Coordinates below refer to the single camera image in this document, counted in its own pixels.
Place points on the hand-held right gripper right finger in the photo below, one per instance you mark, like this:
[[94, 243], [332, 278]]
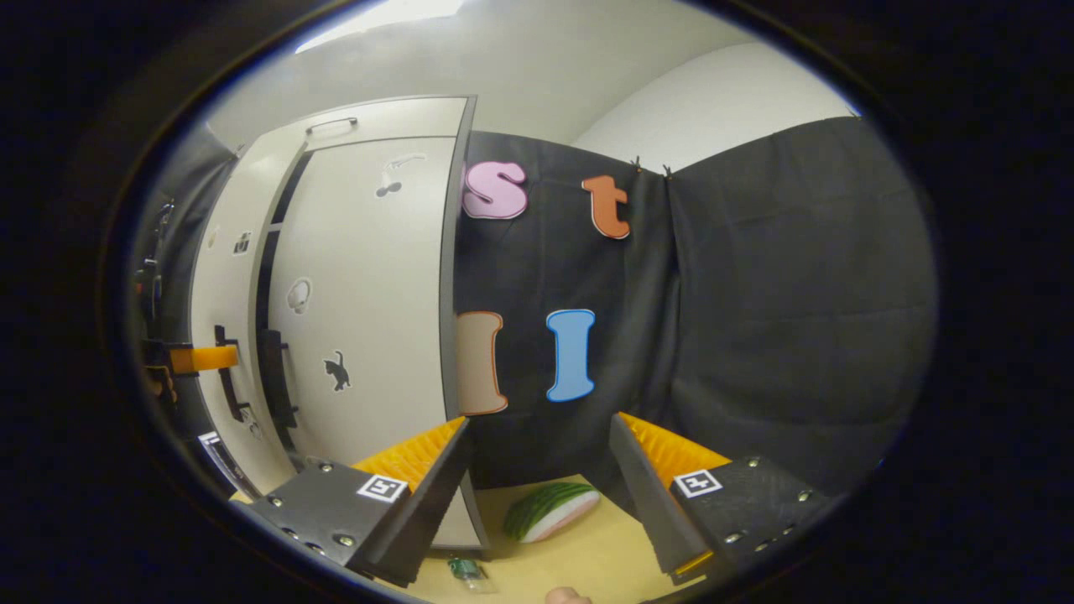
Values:
[[650, 495]]

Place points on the clear plastic bottle green label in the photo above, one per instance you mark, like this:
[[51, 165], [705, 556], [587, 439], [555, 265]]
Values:
[[468, 570]]

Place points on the white and grey cabinet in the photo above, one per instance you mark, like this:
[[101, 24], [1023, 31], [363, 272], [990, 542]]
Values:
[[403, 117]]

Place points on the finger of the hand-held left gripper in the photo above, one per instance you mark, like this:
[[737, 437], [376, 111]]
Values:
[[205, 358], [226, 466]]

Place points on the white cabinet door camera sticker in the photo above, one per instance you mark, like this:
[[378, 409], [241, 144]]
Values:
[[222, 285]]

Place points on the watermelon slice toy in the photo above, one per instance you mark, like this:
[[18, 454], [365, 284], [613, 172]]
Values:
[[550, 512]]

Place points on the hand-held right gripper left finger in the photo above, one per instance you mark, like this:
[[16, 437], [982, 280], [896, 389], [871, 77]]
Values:
[[436, 495]]

